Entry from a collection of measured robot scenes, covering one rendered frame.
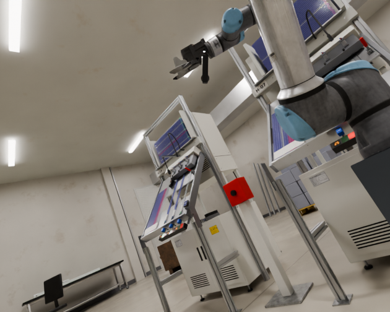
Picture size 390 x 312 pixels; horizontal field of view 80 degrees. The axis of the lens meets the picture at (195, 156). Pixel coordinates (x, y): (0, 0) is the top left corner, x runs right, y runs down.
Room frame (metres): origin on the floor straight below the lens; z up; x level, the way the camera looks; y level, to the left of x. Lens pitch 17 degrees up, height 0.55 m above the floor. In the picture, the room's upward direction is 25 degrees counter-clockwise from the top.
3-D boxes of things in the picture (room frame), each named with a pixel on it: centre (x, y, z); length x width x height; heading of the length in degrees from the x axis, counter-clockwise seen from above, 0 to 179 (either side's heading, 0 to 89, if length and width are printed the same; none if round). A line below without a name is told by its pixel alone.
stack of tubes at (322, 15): (1.45, -0.99, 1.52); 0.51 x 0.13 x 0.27; 51
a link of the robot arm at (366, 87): (0.60, -0.45, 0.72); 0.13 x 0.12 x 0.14; 86
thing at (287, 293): (1.67, -0.17, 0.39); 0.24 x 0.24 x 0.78; 51
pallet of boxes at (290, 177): (5.28, -2.15, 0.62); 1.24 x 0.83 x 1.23; 47
